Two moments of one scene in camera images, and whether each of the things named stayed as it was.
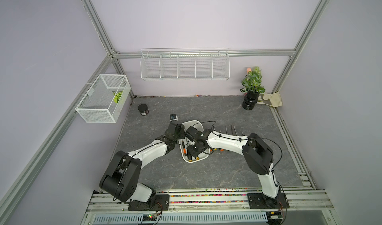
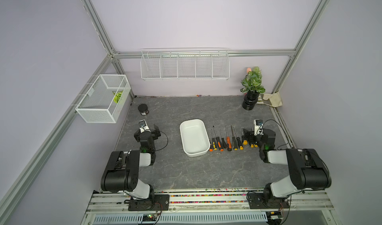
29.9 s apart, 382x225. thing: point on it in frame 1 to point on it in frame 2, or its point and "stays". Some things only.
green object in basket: (117, 96) stays
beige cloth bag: (274, 99) stays
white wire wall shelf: (185, 64) stays
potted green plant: (252, 88) stays
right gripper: (190, 150) to (246, 133)
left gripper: (182, 136) to (155, 133)
